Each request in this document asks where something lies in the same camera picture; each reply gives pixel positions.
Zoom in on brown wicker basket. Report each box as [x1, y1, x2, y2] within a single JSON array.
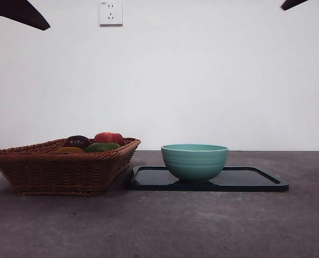
[[0, 137, 141, 196]]

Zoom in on white wall socket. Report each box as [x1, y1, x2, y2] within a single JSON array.
[[99, 0, 124, 27]]

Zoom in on green avocado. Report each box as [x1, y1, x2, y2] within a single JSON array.
[[84, 142, 122, 154]]

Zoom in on dark teal rectangular tray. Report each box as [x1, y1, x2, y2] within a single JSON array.
[[126, 166, 289, 192]]

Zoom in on teal ribbed bowl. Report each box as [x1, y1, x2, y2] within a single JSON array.
[[161, 144, 229, 184]]

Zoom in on dark purple round fruit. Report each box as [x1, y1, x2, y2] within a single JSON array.
[[64, 135, 92, 150]]

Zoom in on orange-brown kiwifruit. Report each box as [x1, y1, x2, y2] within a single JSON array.
[[54, 146, 85, 154]]

